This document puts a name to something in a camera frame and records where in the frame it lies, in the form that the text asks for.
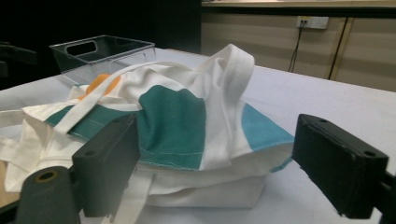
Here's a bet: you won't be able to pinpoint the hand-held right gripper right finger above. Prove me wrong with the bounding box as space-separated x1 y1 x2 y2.
291 113 389 219

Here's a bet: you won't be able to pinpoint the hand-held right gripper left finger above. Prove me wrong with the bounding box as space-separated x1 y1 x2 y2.
71 113 141 218

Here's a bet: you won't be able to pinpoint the white tote bag colour patches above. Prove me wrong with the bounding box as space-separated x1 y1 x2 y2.
0 43 295 224

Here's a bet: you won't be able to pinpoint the clear plastic bin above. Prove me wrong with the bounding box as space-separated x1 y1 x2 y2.
49 35 157 87

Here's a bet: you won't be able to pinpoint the black wall cable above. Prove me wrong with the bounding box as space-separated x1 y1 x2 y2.
288 21 307 73

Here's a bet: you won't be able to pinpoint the white wall socket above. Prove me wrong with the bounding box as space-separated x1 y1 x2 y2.
296 16 330 30

